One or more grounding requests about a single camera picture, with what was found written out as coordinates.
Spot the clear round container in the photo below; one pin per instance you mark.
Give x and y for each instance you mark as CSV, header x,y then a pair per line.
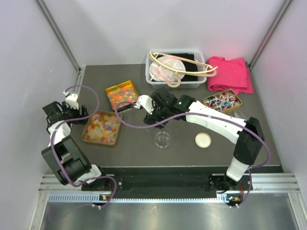
x,y
162,140

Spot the black cloth in basket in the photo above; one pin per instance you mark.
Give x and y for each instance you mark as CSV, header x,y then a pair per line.
x,y
188,66

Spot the wooden clothes hanger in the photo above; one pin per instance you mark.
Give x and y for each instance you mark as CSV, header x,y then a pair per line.
x,y
168,69

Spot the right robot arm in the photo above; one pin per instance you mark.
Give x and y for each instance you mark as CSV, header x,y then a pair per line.
x,y
246,135

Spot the gold tin colourful gummies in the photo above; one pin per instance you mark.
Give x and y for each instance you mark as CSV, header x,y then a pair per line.
x,y
122,92

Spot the gold tin pastel gummies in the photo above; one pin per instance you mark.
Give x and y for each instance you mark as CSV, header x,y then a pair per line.
x,y
102,129

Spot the pink cloth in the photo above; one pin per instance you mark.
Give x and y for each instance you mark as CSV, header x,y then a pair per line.
x,y
231,74

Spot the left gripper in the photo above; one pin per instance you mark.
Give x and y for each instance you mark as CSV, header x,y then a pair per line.
x,y
66,108

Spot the white round lid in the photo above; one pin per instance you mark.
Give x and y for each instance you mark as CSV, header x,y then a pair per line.
x,y
203,140

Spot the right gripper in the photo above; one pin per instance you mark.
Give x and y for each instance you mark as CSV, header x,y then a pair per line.
x,y
150,120

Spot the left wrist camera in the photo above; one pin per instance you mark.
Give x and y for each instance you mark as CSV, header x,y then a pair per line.
x,y
71,100

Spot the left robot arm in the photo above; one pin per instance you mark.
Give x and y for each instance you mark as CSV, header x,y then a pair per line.
x,y
63,156

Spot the gold tin wrapped candies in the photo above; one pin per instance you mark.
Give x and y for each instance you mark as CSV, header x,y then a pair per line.
x,y
225,101

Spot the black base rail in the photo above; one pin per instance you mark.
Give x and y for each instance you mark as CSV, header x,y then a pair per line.
x,y
172,182

